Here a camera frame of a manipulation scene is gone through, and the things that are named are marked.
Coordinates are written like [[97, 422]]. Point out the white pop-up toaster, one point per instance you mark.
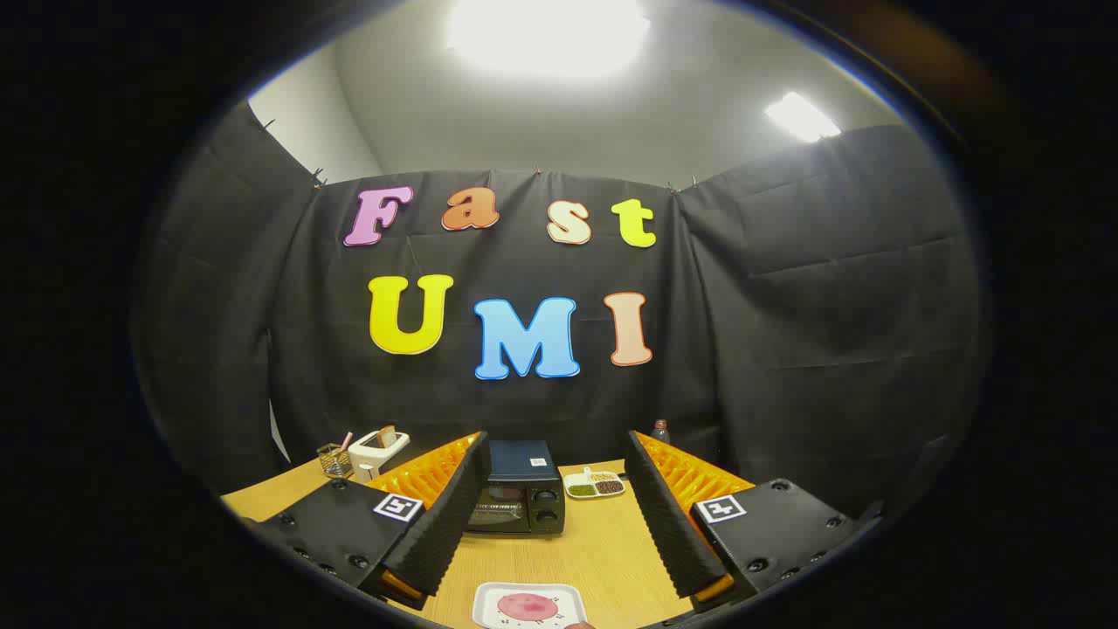
[[371, 452]]

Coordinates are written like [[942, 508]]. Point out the small ceiling light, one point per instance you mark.
[[802, 116]]

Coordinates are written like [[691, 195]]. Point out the black backdrop cloth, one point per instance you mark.
[[786, 349]]

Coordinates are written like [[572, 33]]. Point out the black toaster oven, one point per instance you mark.
[[524, 463]]

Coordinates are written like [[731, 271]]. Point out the brown bread slice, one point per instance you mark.
[[387, 434]]

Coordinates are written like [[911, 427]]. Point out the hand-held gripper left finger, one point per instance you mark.
[[450, 515]]

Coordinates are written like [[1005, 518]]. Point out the plastic bottle red label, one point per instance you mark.
[[660, 432]]

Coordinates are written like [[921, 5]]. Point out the white divided bean dish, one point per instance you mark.
[[594, 486]]

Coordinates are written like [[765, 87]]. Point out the white square plate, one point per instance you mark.
[[487, 603]]

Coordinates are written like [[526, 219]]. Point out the large ceiling light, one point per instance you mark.
[[546, 35]]

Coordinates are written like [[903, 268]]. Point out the pink round ham slice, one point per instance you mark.
[[527, 605]]

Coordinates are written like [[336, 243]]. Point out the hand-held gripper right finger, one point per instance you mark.
[[668, 524]]

